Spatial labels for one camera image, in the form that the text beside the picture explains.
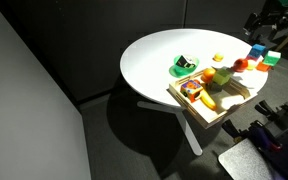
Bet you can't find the colourful fabric cube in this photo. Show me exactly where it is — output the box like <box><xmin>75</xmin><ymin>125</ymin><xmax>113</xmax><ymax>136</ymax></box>
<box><xmin>179</xmin><ymin>79</ymin><xmax>204</xmax><ymax>103</ymax></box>

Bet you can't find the blue toy block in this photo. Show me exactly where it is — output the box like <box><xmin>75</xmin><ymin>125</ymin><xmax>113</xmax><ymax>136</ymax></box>
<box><xmin>248</xmin><ymin>43</ymin><xmax>267</xmax><ymax>60</ymax></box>

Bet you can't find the black and white card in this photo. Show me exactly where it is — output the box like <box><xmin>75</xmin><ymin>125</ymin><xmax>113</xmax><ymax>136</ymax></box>
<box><xmin>177</xmin><ymin>55</ymin><xmax>197</xmax><ymax>70</ymax></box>

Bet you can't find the pink toy block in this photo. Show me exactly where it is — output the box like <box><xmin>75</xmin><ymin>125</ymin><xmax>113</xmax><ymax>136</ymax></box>
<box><xmin>245</xmin><ymin>54</ymin><xmax>260</xmax><ymax>63</ymax></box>

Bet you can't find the green plastic bowl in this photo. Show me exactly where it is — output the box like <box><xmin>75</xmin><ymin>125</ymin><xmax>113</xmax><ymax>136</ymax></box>
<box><xmin>173</xmin><ymin>54</ymin><xmax>200</xmax><ymax>77</ymax></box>

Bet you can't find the green plate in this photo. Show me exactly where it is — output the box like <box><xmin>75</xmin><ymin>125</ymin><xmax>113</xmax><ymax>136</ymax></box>
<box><xmin>169</xmin><ymin>64</ymin><xmax>186</xmax><ymax>79</ymax></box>

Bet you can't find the black clamp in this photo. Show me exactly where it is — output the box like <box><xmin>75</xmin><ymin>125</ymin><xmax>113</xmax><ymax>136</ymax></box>
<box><xmin>221</xmin><ymin>119</ymin><xmax>252</xmax><ymax>143</ymax></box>
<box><xmin>254</xmin><ymin>99</ymin><xmax>286</xmax><ymax>122</ymax></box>

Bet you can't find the bright green toy block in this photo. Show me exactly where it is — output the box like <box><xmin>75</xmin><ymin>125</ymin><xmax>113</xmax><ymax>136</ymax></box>
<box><xmin>262</xmin><ymin>50</ymin><xmax>282</xmax><ymax>67</ymax></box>

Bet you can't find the yellow toy banana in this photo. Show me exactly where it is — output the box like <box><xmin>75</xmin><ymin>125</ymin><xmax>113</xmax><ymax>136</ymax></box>
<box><xmin>199</xmin><ymin>91</ymin><xmax>218</xmax><ymax>111</ymax></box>

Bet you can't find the light wooden box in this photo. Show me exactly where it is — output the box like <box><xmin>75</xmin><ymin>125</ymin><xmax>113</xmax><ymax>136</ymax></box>
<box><xmin>167</xmin><ymin>68</ymin><xmax>258</xmax><ymax>130</ymax></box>

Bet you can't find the light green toy block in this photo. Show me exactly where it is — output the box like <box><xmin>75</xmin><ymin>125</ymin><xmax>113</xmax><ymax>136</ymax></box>
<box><xmin>212</xmin><ymin>68</ymin><xmax>234</xmax><ymax>86</ymax></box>

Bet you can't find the red orange toy block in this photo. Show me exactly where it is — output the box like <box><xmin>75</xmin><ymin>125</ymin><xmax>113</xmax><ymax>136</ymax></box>
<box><xmin>255</xmin><ymin>61</ymin><xmax>272</xmax><ymax>73</ymax></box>

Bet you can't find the big red toy apple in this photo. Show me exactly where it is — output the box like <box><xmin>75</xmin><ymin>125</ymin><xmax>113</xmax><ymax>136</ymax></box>
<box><xmin>232</xmin><ymin>58</ymin><xmax>249</xmax><ymax>73</ymax></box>

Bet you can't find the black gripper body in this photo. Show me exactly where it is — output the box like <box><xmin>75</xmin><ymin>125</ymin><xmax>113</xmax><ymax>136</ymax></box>
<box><xmin>262</xmin><ymin>7</ymin><xmax>288</xmax><ymax>34</ymax></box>

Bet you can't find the dark grey toy block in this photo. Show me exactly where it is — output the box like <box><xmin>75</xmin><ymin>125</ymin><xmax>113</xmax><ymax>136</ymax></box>
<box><xmin>208</xmin><ymin>81</ymin><xmax>224</xmax><ymax>93</ymax></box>

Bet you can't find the white table base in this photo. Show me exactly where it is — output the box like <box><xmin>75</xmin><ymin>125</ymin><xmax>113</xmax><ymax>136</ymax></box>
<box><xmin>137</xmin><ymin>99</ymin><xmax>204</xmax><ymax>157</ymax></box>

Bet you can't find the yellow toy lemon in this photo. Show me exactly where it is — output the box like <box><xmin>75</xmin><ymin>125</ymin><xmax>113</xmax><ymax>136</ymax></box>
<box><xmin>213</xmin><ymin>52</ymin><xmax>225</xmax><ymax>63</ymax></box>

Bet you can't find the purple clamp with orange handle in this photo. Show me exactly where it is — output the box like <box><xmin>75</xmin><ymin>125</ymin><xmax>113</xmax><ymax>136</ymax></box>
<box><xmin>249</xmin><ymin>121</ymin><xmax>285</xmax><ymax>153</ymax></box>

